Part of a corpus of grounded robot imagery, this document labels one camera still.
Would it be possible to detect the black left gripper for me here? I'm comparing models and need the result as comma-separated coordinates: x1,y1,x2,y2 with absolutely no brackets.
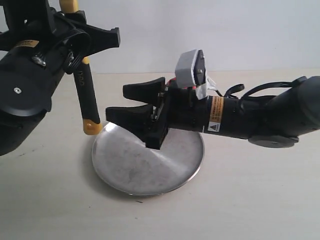
23,0,121,75

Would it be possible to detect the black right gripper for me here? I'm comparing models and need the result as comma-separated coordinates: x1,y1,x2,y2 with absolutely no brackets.
105,77,209,150

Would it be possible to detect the yellow black claw hammer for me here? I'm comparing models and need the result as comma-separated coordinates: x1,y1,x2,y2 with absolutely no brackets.
59,0,103,136

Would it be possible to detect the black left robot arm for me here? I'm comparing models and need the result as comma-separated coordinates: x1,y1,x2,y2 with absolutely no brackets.
0,0,121,155

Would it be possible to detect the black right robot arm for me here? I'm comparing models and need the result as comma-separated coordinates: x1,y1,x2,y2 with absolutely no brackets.
105,76,320,150

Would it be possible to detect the red dome push button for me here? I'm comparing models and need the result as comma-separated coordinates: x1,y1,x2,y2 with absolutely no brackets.
166,77,178,88

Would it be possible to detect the round stainless steel plate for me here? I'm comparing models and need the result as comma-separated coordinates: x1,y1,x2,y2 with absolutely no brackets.
91,122,205,197

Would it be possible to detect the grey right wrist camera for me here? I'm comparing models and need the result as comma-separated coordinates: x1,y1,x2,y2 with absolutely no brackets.
174,49,206,89

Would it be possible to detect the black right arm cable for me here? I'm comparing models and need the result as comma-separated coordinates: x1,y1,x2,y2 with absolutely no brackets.
214,79,301,101

